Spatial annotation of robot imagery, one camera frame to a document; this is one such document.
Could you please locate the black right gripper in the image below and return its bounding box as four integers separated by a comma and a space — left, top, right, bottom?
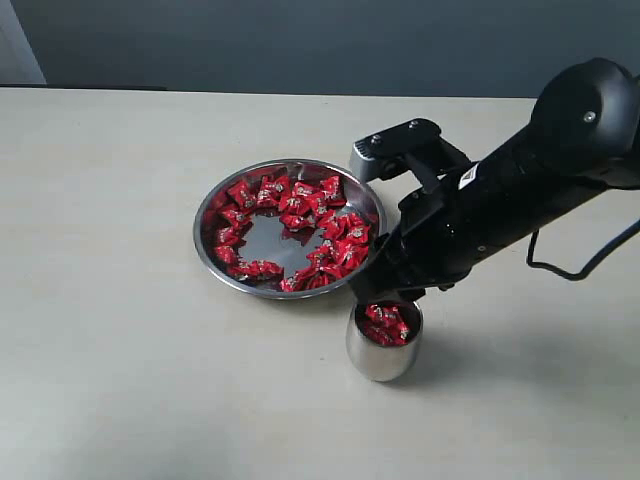
349, 127, 608, 303

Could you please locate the round stainless steel plate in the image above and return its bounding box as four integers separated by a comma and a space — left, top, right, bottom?
193, 159, 387, 300

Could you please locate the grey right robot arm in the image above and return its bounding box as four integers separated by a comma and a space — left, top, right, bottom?
349, 58, 639, 304

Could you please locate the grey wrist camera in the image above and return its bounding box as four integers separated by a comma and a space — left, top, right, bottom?
349, 118, 472, 194

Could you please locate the stainless steel cup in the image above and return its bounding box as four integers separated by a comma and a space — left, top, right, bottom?
346, 301, 424, 382

